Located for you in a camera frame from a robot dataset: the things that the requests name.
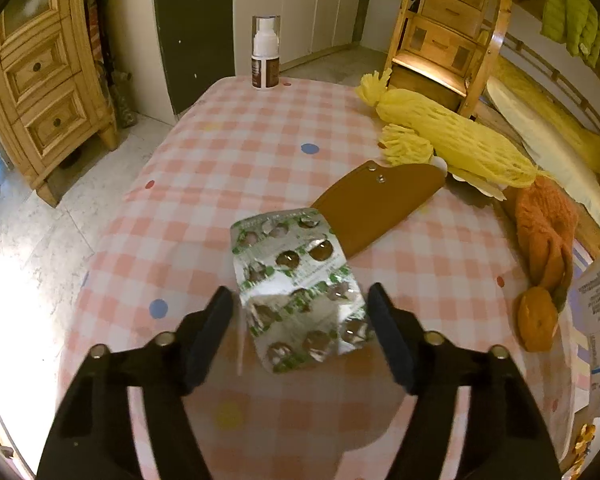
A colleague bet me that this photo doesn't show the yellow foam fruit net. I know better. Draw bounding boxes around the yellow foam fruit net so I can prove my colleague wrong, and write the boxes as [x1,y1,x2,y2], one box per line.
[355,67,541,191]
[378,124,448,168]

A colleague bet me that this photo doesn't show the dark hanging cloth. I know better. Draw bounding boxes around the dark hanging cloth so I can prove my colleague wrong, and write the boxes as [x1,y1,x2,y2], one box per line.
[85,0,116,86]

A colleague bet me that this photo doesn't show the tall wooden cabinet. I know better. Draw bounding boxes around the tall wooden cabinet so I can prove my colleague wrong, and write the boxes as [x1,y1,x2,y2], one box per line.
[0,0,121,208]

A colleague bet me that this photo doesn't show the pale yellow mattress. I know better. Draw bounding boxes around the pale yellow mattress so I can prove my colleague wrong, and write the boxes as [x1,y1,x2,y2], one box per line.
[485,77,600,246]

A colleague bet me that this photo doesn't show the orange plush toy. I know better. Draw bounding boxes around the orange plush toy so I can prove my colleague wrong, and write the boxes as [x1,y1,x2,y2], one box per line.
[512,177,581,306]

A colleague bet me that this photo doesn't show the orange fruit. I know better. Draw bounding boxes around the orange fruit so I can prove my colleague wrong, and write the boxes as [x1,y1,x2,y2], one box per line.
[517,287,559,353]

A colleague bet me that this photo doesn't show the wooden bunk bed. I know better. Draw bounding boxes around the wooden bunk bed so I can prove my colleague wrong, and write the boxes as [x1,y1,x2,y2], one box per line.
[480,0,600,261]

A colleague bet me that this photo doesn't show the brown leather case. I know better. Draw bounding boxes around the brown leather case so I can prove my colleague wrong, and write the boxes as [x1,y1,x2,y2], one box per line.
[310,160,446,256]

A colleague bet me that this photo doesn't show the wooden staircase with drawers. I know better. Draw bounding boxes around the wooden staircase with drawers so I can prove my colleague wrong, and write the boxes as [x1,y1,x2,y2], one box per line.
[382,0,516,118]

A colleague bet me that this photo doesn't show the camouflage bag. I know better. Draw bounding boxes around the camouflage bag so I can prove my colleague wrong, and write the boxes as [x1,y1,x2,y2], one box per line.
[107,70,138,128]

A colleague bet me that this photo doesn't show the wide black wall panel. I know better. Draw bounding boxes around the wide black wall panel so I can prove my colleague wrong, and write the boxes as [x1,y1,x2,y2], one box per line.
[152,0,237,116]

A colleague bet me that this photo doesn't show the white foam wrap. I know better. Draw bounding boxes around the white foam wrap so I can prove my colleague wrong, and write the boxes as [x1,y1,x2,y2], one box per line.
[432,157,511,203]

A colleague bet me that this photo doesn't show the green puffer jacket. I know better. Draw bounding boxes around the green puffer jacket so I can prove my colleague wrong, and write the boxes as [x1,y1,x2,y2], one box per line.
[540,0,600,68]

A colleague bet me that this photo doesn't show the white wardrobe with round holes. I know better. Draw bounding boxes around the white wardrobe with round holes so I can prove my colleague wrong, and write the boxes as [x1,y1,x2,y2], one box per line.
[232,0,376,68]

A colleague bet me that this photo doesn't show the white spray bottle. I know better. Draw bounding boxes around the white spray bottle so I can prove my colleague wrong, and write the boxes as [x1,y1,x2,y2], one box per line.
[251,15,282,91]

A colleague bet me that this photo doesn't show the yellow blanket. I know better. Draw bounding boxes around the yellow blanket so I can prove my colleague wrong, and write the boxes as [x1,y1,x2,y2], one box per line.
[497,55,600,186]

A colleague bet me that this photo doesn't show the silver pill blister pack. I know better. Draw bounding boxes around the silver pill blister pack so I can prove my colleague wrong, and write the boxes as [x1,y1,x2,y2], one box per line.
[230,207,373,376]

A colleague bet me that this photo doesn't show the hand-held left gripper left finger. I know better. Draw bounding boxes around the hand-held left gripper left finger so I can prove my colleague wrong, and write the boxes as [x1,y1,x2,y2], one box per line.
[37,286,236,480]

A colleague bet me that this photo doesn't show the table with pink checked cloth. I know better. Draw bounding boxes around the table with pink checked cloth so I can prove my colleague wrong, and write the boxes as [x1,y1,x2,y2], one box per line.
[57,76,596,480]

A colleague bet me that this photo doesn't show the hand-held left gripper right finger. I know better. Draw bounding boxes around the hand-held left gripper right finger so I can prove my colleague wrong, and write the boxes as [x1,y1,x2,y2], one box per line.
[367,282,563,480]

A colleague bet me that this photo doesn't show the orange patterned object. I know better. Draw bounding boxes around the orange patterned object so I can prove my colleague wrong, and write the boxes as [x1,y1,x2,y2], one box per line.
[570,422,599,472]

